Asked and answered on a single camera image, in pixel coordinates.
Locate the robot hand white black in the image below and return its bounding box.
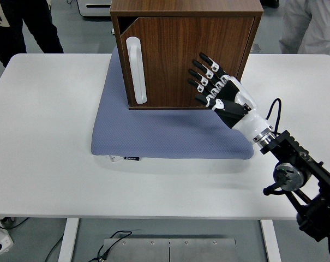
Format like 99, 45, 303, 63
187, 52, 274, 140

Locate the brown wooden cabinet door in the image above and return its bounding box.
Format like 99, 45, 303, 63
121, 17, 255, 107

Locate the brown wooden cabinet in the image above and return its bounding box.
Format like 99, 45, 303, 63
109, 0, 265, 110

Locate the blue-grey textured mat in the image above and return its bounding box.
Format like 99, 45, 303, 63
91, 46, 255, 161

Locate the person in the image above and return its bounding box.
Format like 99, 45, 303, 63
0, 0, 64, 68
278, 0, 330, 55

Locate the white table leg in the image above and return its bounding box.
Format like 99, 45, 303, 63
260, 219, 282, 262
57, 217, 80, 262

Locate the grey metal plate with screws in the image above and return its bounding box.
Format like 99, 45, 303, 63
169, 238, 237, 262
103, 238, 170, 262

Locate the white floor appliance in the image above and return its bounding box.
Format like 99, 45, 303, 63
76, 0, 113, 17

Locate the white power strip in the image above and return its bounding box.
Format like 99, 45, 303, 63
0, 228, 15, 255

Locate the black cable with plug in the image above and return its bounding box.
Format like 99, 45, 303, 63
88, 231, 133, 262

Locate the thin black floor cable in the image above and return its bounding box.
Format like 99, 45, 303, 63
44, 236, 65, 262
0, 217, 31, 230

